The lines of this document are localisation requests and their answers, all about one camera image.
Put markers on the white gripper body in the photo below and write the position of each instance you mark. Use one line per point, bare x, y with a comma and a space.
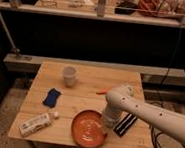
106, 127

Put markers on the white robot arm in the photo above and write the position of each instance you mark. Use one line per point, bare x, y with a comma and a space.
120, 99

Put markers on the metal diagonal pole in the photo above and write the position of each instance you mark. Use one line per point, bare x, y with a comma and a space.
14, 48

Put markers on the metal base rail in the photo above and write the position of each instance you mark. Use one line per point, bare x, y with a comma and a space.
29, 63

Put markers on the orange ceramic bowl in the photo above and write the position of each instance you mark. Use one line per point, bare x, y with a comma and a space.
86, 129

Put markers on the wooden table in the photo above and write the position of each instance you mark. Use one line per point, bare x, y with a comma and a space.
82, 96

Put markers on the orange carrot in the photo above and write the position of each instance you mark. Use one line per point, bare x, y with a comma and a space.
102, 92

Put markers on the white plastic bottle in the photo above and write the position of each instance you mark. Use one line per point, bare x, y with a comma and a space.
38, 122

